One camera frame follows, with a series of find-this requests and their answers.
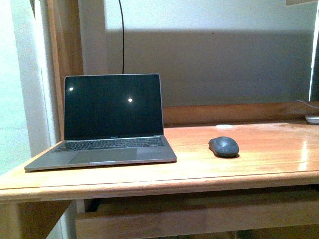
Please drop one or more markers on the dark grey computer mouse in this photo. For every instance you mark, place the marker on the dark grey computer mouse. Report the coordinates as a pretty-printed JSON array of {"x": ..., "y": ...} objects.
[{"x": 224, "y": 147}]

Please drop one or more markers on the grey open laptop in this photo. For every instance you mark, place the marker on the grey open laptop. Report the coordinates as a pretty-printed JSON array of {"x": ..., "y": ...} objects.
[{"x": 110, "y": 120}]

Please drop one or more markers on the wooden desk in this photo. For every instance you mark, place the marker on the wooden desk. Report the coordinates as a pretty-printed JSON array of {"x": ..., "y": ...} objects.
[{"x": 224, "y": 72}]

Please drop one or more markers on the white object at desk edge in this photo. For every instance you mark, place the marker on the white object at desk edge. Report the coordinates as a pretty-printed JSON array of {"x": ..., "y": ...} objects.
[{"x": 314, "y": 120}]

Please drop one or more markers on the wooden keyboard tray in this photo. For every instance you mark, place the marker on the wooden keyboard tray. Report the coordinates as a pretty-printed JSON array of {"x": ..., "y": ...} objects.
[{"x": 197, "y": 213}]

